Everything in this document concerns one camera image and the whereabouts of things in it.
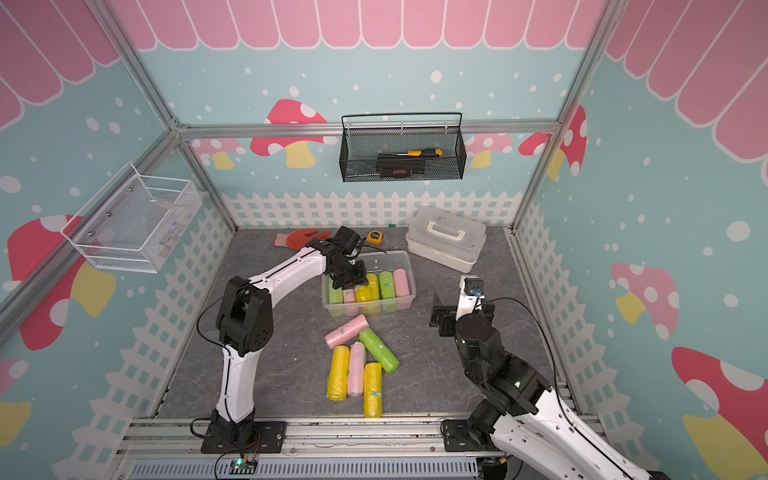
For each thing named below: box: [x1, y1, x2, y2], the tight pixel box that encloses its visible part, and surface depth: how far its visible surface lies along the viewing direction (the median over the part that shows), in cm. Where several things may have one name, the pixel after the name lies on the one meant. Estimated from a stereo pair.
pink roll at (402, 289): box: [393, 268, 411, 310], surface depth 99 cm
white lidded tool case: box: [406, 206, 487, 273], surface depth 105 cm
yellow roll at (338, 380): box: [326, 345, 351, 401], surface depth 84 cm
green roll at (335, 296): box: [328, 286, 344, 304], surface depth 98 cm
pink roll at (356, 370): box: [348, 341, 367, 397], surface depth 84 cm
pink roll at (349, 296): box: [343, 289, 357, 304], surface depth 97 cm
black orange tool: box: [379, 168, 413, 178], surface depth 90 cm
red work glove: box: [274, 228, 331, 250], surface depth 119 cm
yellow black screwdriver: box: [378, 149, 443, 158], surface depth 93 cm
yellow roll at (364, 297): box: [356, 285, 372, 309], surface depth 94 cm
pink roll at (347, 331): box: [325, 314, 369, 349], surface depth 90 cm
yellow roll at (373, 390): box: [364, 362, 383, 419], surface depth 80 cm
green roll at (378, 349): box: [359, 328, 400, 374], surface depth 87 cm
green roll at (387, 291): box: [380, 271, 396, 312], surface depth 99 cm
